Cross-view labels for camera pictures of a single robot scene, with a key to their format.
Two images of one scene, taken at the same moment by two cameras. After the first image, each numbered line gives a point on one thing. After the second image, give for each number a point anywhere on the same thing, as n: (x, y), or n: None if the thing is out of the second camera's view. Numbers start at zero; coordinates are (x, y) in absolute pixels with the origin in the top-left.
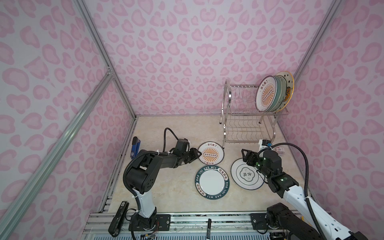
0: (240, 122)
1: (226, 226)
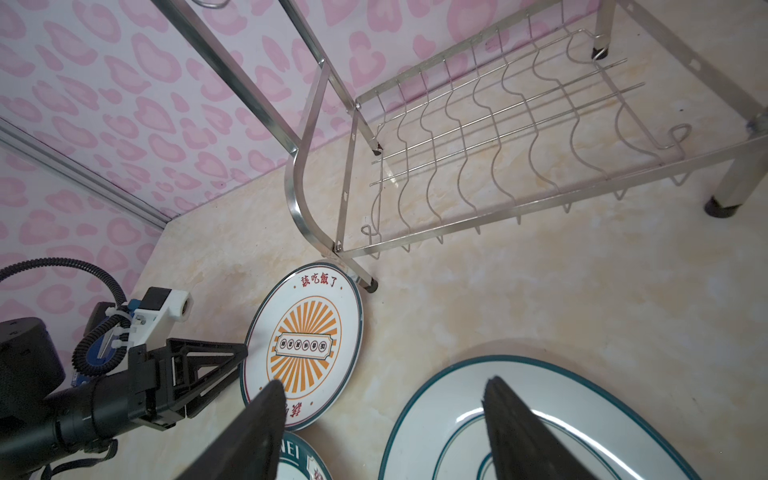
0: (541, 116)
1: None
